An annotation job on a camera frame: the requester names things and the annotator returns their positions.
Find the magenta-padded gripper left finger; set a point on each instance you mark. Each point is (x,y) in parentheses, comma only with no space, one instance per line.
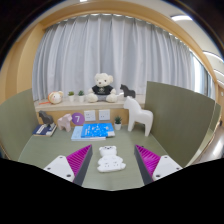
(58,166)

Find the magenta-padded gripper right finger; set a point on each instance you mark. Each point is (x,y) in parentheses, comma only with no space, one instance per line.
(166,166)

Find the light blue book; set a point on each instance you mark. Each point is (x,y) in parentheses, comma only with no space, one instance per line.
(76,135)

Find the dark navy book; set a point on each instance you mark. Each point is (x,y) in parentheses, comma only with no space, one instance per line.
(41,130)

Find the pink horse figurine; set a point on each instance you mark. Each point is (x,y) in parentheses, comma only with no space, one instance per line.
(65,122)

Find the olive green partition panel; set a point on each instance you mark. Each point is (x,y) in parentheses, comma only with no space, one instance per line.
(180,123)
(16,123)

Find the dark grey horse figurine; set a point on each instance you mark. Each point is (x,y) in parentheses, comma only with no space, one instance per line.
(46,118)

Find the purple round number sign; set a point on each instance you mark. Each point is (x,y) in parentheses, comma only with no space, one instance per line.
(78,119)

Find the white bear-shaped power strip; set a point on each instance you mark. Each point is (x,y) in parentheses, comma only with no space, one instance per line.
(110,161)

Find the bright blue book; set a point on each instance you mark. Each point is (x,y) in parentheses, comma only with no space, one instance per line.
(96,130)

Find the large white horse figurine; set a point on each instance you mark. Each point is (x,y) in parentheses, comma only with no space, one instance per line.
(140,115)

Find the spiky potted plant, white pot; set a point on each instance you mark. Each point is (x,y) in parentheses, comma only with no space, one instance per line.
(118,126)

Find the wooden window ledge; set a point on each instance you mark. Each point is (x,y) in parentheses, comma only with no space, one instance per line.
(80,106)

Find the small orange-maned plush toy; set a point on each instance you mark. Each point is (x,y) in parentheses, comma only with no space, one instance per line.
(55,97)

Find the tiny potted plant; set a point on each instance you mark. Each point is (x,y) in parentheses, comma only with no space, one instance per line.
(81,98)
(71,98)

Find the black horse figurine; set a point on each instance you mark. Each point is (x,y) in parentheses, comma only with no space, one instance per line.
(128,91)

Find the cream teddy bear, black shirt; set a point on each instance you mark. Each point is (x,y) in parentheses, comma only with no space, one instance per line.
(102,90)

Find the grey-white curtain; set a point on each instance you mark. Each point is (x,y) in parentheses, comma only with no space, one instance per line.
(110,46)

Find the ceiling light panels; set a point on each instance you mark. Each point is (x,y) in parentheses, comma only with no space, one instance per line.
(181,17)

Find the white wall socket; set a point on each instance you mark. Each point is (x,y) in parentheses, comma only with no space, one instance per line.
(89,115)
(104,114)

